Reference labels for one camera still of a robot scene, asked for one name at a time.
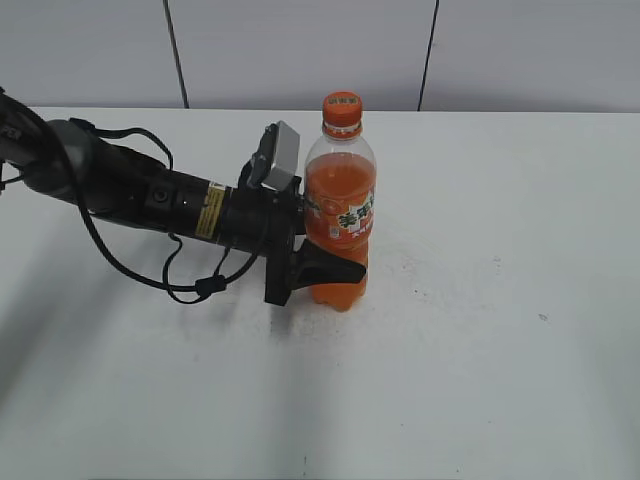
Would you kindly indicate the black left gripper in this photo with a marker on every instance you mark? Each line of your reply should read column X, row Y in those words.
column 264, row 223

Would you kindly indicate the orange soda plastic bottle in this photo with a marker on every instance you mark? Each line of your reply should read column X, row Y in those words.
column 340, row 181

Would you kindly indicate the orange bottle cap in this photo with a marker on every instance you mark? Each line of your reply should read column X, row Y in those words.
column 342, row 109

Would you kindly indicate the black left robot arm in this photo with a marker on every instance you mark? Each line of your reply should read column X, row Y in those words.
column 76, row 162

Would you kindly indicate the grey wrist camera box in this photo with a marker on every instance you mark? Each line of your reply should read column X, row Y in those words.
column 275, row 162

